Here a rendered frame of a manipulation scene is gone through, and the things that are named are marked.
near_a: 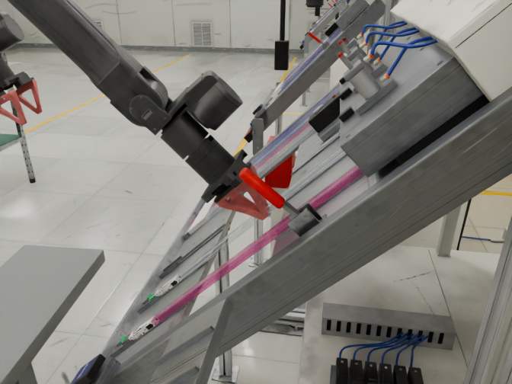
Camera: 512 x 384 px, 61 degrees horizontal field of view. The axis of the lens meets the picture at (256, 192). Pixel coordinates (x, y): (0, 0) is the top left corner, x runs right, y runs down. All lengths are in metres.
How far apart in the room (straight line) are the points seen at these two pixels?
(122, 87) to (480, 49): 0.43
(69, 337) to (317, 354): 1.27
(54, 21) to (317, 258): 0.44
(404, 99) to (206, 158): 0.31
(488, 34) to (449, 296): 0.80
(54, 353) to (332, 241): 1.60
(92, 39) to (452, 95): 0.44
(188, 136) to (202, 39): 9.02
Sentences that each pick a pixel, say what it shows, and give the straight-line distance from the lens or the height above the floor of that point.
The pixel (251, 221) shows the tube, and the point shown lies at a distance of 0.70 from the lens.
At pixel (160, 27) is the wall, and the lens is 9.93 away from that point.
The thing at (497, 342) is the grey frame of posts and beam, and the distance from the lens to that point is 0.51.
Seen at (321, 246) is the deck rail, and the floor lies 1.03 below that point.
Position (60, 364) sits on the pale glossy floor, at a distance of 1.90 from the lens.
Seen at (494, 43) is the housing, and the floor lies 1.24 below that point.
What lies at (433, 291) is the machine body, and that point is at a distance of 1.15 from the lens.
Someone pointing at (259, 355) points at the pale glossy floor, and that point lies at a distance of 1.78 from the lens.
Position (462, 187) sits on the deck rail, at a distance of 0.45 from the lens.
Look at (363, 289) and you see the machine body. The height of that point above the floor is 0.62.
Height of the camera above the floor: 1.28
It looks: 25 degrees down
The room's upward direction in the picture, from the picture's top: straight up
